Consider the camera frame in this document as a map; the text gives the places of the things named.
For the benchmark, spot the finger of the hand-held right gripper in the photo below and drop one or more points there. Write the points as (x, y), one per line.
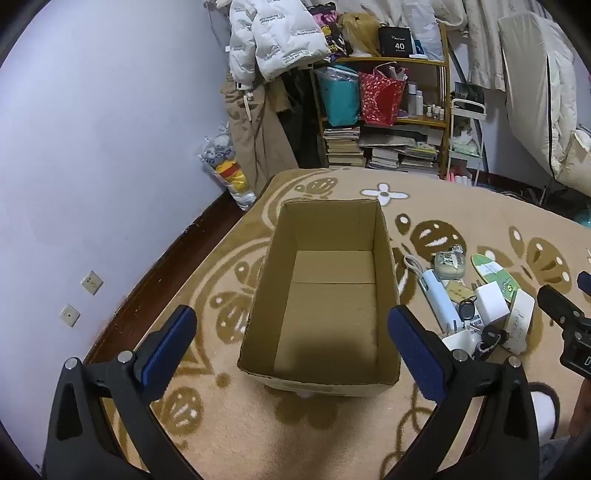
(585, 282)
(556, 304)

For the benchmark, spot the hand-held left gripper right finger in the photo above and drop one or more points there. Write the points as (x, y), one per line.
(415, 355)

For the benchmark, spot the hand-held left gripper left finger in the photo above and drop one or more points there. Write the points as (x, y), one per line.
(166, 355)

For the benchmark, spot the white printed box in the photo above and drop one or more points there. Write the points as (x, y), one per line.
(519, 321)

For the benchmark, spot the white plug charger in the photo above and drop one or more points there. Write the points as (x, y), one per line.
(459, 344)

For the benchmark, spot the white cube adapter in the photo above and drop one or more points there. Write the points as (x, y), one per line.
(491, 302)

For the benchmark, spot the green oval board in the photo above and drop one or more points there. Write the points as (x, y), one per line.
(496, 274)

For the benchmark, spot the black key fob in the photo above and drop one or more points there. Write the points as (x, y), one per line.
(467, 308)

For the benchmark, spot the black car key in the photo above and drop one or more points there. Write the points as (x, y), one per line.
(489, 339)

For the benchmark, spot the tan rectangular tag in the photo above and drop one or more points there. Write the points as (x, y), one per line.
(459, 290)

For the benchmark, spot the brown cardboard box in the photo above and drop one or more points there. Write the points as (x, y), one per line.
(330, 314)

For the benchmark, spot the person's right forearm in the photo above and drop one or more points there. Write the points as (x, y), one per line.
(582, 415)

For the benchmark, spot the white slipper with brown trim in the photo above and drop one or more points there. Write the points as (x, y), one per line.
(547, 410)

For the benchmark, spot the beige patterned blanket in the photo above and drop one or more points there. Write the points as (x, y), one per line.
(231, 434)

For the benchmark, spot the person's grey trouser leg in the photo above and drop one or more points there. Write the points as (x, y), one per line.
(556, 459)

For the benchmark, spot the row of pink white bottles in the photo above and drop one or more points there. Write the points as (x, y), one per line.
(458, 177)

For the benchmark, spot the pale green packets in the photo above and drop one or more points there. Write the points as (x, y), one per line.
(464, 148)

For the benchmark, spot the pile of flat books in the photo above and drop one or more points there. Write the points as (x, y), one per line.
(406, 161)

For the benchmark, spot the clear bag of plush toys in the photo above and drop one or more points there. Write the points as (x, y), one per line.
(226, 170)

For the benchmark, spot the fluffy brown white plush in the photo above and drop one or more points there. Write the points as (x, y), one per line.
(461, 128)

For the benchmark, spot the white folded duvet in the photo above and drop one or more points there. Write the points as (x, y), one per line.
(549, 83)

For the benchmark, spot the white metal cart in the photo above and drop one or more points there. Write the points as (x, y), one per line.
(466, 102)

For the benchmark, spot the flat cardboard sheets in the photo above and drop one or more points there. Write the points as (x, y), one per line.
(397, 136)

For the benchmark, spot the stack of old books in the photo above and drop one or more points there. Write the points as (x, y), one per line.
(342, 147)

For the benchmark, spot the beige trousers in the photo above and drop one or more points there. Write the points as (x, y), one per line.
(258, 138)

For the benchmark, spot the white bottle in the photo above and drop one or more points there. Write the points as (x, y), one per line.
(419, 104)
(412, 99)

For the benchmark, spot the red patterned gift bag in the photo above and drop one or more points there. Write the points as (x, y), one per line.
(381, 99)

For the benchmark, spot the black hanging garment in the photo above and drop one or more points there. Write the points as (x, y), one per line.
(298, 120)

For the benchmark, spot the teal bag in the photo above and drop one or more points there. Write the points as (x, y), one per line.
(341, 99)

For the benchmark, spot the white hanging cloth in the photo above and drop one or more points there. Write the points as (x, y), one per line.
(461, 41)

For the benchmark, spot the white plastic bag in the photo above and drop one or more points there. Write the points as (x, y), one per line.
(429, 39)

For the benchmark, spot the wooden shelf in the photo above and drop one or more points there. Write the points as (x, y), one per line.
(392, 60)

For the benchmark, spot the black box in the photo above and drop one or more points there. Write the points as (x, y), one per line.
(396, 42)

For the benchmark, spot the blond wig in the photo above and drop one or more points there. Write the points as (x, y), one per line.
(362, 32)

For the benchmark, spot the white puffer jacket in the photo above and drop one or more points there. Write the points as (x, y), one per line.
(277, 37)

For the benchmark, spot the black printed cloth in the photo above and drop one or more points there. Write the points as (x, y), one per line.
(325, 23)

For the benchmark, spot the beige wall socket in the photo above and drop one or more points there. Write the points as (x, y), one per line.
(91, 282)
(69, 315)

